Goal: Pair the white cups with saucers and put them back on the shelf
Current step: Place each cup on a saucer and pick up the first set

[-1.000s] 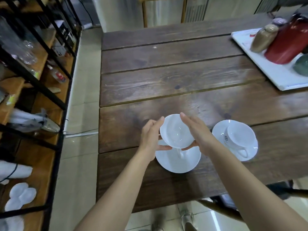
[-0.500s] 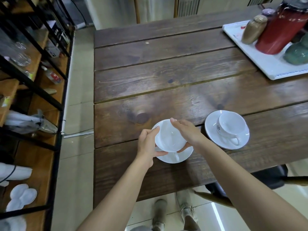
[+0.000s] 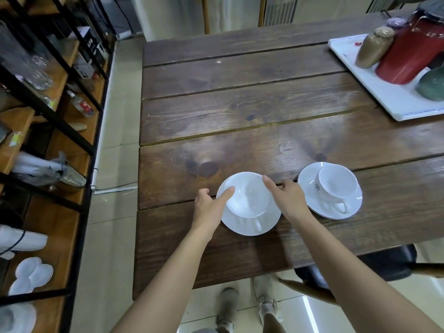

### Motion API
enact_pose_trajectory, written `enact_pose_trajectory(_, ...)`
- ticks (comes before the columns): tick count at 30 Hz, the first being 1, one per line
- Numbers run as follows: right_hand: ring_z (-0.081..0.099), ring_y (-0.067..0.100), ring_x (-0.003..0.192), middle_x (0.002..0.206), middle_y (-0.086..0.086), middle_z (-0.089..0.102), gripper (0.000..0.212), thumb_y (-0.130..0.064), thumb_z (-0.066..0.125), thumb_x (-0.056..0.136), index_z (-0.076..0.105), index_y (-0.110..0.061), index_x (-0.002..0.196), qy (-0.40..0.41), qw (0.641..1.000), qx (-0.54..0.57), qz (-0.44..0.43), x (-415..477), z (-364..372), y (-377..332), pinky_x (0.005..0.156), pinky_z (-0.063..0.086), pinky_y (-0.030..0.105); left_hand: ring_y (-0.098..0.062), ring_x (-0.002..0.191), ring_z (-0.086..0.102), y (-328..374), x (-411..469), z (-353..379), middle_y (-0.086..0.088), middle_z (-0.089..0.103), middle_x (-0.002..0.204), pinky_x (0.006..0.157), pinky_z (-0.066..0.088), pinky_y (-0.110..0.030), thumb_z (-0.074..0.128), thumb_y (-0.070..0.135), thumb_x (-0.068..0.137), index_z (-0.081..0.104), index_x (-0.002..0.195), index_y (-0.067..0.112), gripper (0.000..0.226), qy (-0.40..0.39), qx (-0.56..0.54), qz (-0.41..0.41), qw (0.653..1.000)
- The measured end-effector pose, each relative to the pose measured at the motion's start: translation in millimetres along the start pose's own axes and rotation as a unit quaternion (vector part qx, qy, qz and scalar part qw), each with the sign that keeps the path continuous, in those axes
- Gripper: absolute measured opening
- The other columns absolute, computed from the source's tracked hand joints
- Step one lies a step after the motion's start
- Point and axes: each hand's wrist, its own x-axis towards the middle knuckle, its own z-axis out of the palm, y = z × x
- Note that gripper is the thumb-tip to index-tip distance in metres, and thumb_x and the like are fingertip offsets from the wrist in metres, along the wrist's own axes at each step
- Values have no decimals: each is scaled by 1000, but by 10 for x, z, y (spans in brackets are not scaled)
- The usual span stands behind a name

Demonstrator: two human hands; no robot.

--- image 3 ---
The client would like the metal pot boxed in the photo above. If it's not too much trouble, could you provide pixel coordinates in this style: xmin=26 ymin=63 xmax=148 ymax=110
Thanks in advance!
xmin=45 ymin=152 xmax=87 ymax=195

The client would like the black box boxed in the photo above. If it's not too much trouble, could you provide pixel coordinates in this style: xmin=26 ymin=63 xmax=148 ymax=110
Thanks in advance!
xmin=78 ymin=27 xmax=109 ymax=66

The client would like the black chair with wooden legs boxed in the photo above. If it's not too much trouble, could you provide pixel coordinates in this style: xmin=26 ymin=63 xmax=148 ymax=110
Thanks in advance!
xmin=277 ymin=244 xmax=444 ymax=306

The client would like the black-framed wooden shelf unit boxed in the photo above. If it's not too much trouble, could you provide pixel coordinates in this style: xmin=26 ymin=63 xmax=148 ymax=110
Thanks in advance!
xmin=0 ymin=0 xmax=117 ymax=333

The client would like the green ceramic jar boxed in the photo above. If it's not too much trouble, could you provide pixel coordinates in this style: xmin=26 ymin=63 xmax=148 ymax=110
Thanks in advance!
xmin=416 ymin=67 xmax=444 ymax=102

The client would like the brown ceramic jar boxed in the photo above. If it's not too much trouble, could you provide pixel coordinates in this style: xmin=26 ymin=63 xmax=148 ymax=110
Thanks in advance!
xmin=355 ymin=26 xmax=395 ymax=69

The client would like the person's shoe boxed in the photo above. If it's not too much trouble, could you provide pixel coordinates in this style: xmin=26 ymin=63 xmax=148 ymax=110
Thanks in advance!
xmin=215 ymin=287 xmax=241 ymax=333
xmin=251 ymin=274 xmax=284 ymax=330

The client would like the red ceramic jar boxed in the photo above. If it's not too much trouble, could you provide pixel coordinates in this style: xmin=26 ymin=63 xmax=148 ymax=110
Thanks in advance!
xmin=375 ymin=0 xmax=444 ymax=85

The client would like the person's right shoe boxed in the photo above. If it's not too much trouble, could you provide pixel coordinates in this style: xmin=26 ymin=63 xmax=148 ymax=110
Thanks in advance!
xmin=251 ymin=274 xmax=284 ymax=330

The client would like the white floor cable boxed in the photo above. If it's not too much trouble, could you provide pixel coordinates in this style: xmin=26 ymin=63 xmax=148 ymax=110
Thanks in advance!
xmin=91 ymin=167 xmax=139 ymax=195

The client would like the person's right hand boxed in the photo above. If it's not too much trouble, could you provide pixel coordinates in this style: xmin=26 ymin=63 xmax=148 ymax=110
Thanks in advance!
xmin=262 ymin=175 xmax=311 ymax=223

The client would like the white plate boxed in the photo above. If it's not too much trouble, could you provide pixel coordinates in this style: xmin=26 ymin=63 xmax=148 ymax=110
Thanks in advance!
xmin=0 ymin=303 xmax=37 ymax=333

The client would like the clear glass pitcher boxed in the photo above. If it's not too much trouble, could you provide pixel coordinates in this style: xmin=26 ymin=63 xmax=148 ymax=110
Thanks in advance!
xmin=0 ymin=20 xmax=55 ymax=91

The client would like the person's left forearm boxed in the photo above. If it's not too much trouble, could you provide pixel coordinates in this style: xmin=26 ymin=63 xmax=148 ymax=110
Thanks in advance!
xmin=111 ymin=222 xmax=221 ymax=333

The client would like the clear bottle with red label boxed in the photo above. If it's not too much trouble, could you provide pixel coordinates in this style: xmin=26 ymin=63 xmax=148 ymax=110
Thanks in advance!
xmin=66 ymin=90 xmax=95 ymax=118

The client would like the white rectangular tray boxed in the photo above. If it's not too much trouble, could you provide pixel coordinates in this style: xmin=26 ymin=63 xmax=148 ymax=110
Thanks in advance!
xmin=328 ymin=34 xmax=444 ymax=122

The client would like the plain white cup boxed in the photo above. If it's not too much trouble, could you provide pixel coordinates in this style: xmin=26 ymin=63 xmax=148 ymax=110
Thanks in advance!
xmin=225 ymin=173 xmax=272 ymax=233

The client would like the person's left hand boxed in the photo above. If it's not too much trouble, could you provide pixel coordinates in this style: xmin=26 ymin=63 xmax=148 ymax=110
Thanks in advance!
xmin=192 ymin=186 xmax=236 ymax=237

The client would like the person's left shoe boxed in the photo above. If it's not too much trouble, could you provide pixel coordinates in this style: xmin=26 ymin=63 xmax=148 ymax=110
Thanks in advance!
xmin=215 ymin=287 xmax=241 ymax=333

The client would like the plain white saucer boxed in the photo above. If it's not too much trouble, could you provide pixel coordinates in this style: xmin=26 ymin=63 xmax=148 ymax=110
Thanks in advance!
xmin=216 ymin=172 xmax=282 ymax=236

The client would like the white cup with grey emblem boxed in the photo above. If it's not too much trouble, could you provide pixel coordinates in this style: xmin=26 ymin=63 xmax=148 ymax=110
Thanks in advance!
xmin=314 ymin=164 xmax=359 ymax=215

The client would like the white wrapped bundle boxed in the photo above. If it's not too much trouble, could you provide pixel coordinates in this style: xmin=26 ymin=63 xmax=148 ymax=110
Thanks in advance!
xmin=10 ymin=151 xmax=67 ymax=186

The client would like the person's right forearm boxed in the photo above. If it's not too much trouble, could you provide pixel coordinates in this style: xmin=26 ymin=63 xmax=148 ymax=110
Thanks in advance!
xmin=291 ymin=211 xmax=443 ymax=333

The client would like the white saucer with dark rim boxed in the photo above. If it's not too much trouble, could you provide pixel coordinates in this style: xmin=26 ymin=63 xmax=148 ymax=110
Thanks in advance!
xmin=298 ymin=162 xmax=363 ymax=220

